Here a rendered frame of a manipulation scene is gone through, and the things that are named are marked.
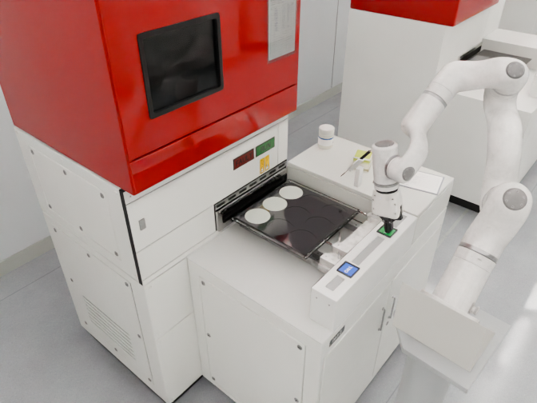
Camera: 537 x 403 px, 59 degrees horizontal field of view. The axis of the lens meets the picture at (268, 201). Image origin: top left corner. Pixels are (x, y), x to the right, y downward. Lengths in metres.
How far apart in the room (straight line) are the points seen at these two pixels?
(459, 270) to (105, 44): 1.17
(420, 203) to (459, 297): 0.50
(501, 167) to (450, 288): 0.41
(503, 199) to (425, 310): 0.39
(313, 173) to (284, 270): 0.49
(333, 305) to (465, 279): 0.40
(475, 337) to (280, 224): 0.79
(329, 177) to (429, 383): 0.86
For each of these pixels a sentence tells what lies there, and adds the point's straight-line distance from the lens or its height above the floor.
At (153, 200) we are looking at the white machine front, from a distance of 1.60.
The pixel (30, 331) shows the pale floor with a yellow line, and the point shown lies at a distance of 2.92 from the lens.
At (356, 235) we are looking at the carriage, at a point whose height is 0.88.
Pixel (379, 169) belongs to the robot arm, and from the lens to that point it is 1.59.
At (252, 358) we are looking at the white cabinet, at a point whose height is 0.49.
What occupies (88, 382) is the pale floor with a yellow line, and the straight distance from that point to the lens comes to 2.60.
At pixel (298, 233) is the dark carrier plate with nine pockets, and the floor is 0.90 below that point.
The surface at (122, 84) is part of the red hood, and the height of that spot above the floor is 1.57.
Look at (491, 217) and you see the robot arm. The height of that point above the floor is 1.18.
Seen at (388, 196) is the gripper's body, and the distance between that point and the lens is 1.65.
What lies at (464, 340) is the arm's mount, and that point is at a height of 0.93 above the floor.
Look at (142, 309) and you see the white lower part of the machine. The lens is 1.89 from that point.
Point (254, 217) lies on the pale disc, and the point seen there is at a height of 0.90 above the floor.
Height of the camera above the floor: 2.03
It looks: 35 degrees down
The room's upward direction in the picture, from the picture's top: straight up
